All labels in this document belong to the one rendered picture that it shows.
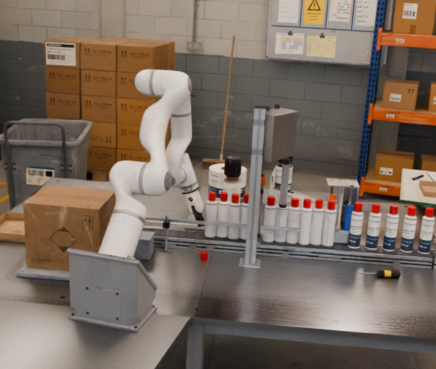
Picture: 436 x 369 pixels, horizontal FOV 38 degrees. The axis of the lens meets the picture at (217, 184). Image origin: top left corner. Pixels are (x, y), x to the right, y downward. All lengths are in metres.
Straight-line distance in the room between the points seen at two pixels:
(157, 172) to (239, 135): 5.16
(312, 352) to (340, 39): 4.29
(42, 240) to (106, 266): 0.50
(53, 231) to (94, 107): 3.86
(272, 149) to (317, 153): 4.77
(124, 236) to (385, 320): 0.97
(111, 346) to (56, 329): 0.22
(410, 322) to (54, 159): 3.23
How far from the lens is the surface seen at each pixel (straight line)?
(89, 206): 2.47
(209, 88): 7.43
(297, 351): 3.32
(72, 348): 2.12
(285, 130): 2.57
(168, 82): 2.44
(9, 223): 3.16
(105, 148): 6.36
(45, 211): 2.52
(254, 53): 7.25
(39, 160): 4.96
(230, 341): 3.34
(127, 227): 2.23
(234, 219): 2.77
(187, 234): 2.85
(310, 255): 2.81
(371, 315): 2.41
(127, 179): 2.33
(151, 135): 2.37
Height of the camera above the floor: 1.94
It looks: 17 degrees down
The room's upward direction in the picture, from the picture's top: 3 degrees clockwise
